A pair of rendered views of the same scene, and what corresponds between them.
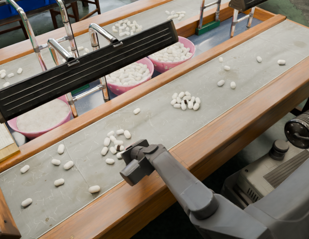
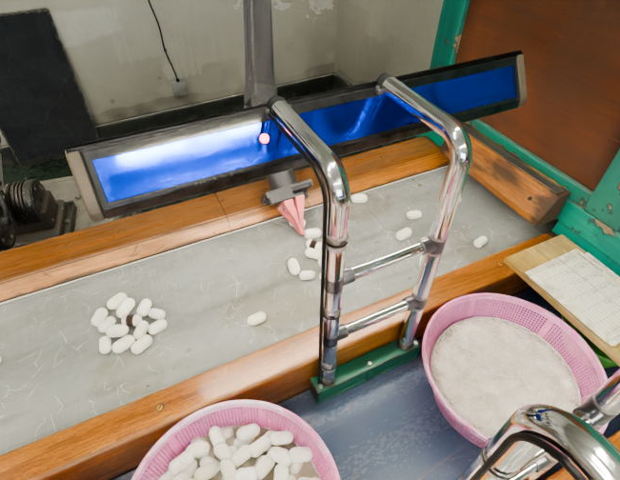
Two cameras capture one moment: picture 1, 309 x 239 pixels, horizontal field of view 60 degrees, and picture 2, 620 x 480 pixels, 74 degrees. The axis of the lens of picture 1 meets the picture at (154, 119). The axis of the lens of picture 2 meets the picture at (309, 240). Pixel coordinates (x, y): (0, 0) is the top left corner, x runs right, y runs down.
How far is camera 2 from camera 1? 1.22 m
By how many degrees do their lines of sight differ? 88
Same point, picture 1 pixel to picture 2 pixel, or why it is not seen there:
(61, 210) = (402, 190)
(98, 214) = (352, 169)
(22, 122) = (553, 366)
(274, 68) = not seen: outside the picture
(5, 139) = (549, 281)
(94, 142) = not seen: hidden behind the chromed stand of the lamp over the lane
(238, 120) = (71, 243)
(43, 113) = (505, 382)
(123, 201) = not seen: hidden behind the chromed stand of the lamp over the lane
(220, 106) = (63, 297)
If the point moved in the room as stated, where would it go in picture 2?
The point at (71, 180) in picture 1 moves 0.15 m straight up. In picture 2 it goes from (394, 218) to (406, 160)
